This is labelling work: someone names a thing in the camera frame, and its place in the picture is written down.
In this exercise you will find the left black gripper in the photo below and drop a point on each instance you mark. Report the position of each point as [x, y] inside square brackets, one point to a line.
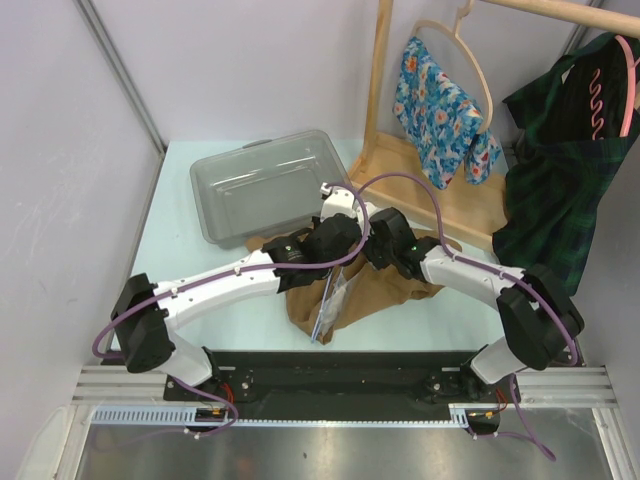
[315, 222]

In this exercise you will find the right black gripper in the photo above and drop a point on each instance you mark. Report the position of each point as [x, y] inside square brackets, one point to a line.
[369, 255]

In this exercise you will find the blue wire hanger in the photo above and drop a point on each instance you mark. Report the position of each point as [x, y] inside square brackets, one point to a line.
[333, 298]

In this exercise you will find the tan garment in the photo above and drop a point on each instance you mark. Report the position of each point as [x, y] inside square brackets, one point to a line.
[369, 291]

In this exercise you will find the blue floral skirt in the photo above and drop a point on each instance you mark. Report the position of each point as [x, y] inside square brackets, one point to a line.
[442, 121]

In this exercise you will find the green plaid garment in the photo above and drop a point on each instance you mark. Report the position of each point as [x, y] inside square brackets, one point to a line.
[560, 175]

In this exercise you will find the pink plastic hanger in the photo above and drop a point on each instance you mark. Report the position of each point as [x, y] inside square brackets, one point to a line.
[612, 89]

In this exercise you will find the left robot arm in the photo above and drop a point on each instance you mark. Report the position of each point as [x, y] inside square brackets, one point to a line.
[148, 316]

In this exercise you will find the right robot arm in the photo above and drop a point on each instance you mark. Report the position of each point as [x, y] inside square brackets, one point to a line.
[538, 317]

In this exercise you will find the wooden clothes rack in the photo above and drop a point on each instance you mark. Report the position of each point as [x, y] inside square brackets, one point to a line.
[388, 167]

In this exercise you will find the clear plastic tray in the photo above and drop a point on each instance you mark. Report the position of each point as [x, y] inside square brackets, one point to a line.
[265, 188]

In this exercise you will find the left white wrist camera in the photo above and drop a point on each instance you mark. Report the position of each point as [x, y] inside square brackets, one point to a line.
[340, 200]

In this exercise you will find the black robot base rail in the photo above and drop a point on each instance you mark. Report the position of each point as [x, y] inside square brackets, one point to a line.
[327, 389]

